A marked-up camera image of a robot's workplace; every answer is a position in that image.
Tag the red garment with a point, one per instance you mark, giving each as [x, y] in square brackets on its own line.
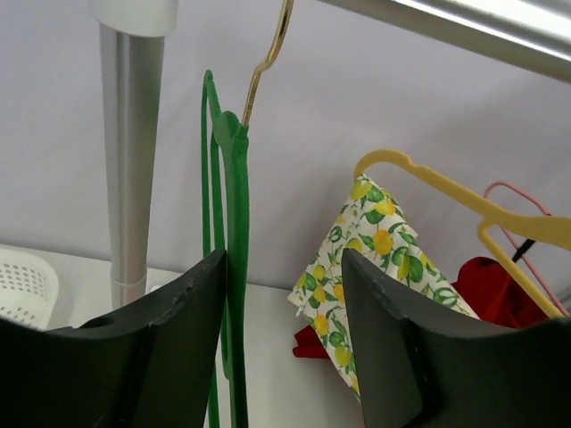
[495, 296]

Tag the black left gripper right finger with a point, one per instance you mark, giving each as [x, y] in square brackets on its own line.
[421, 364]

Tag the yellow hanger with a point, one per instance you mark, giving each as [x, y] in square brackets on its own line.
[552, 230]

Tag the green hanger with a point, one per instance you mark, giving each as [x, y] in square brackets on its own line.
[226, 210]

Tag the white metal clothes rack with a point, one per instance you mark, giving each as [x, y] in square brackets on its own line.
[532, 35]

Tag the white plastic basket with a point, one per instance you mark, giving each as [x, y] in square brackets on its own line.
[29, 289]

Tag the lemon print skirt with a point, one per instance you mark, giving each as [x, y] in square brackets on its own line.
[372, 223]

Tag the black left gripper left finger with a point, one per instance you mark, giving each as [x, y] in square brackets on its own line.
[147, 364]

